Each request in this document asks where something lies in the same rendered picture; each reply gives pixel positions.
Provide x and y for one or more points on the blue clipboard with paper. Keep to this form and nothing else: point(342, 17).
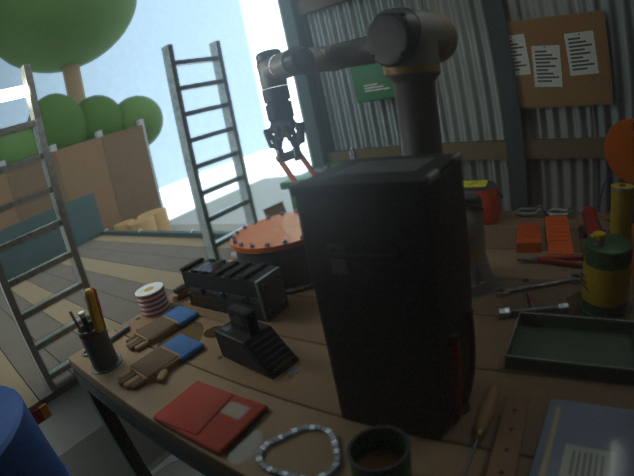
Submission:
point(584, 441)

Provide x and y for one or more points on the green wall sign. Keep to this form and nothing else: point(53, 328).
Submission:
point(371, 84)

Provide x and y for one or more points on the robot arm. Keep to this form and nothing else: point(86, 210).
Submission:
point(416, 109)

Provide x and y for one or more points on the brown board fence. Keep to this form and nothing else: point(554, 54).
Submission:
point(104, 173)

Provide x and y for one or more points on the green round tree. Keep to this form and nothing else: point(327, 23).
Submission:
point(64, 30)

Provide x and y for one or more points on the grey metal ladder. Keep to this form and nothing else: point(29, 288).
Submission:
point(44, 208)
point(208, 143)

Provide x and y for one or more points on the black wedge chock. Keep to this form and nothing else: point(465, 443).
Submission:
point(255, 342)

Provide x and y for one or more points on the orange round turret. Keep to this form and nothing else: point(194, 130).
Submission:
point(270, 238)

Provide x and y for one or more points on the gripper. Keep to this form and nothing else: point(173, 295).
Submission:
point(278, 106)

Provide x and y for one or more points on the dark green tray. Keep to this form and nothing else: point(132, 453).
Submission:
point(569, 346)

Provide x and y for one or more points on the tall black box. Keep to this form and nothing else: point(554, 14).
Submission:
point(391, 297)

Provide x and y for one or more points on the tan blue work glove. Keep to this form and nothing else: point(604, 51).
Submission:
point(156, 364)
point(158, 329)

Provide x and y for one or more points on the brown notice board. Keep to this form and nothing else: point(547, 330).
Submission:
point(560, 59)

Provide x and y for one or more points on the grey socket bar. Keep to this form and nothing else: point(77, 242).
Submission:
point(532, 310)

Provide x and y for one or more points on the red white striped roll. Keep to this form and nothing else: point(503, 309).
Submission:
point(152, 298)

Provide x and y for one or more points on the yellow cylinder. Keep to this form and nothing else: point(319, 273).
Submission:
point(621, 208)

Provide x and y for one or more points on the green bush row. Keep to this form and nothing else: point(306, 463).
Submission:
point(99, 116)

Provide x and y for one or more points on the orange round disc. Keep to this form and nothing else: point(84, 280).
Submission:
point(621, 151)

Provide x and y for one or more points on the grey pen cup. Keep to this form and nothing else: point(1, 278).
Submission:
point(99, 349)

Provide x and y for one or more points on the grey open-end spanner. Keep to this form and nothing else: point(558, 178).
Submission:
point(540, 286)

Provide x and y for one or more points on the dark green cup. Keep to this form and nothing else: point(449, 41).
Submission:
point(379, 453)

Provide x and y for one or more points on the orange ribbed block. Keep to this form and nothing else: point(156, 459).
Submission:
point(558, 235)
point(530, 238)

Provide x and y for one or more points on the tan sacks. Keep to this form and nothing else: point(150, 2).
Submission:
point(146, 220)

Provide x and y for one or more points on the grey shackle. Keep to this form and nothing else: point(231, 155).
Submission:
point(540, 212)

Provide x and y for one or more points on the yellow marker pen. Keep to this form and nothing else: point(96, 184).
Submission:
point(94, 309)

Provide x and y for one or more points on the wooden strip with holes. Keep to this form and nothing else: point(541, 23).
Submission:
point(510, 436)

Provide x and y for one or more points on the blue drum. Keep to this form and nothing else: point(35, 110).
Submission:
point(24, 441)

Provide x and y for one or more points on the red folder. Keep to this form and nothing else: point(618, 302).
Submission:
point(208, 416)

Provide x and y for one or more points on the green yellow can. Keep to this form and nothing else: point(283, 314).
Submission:
point(606, 277)

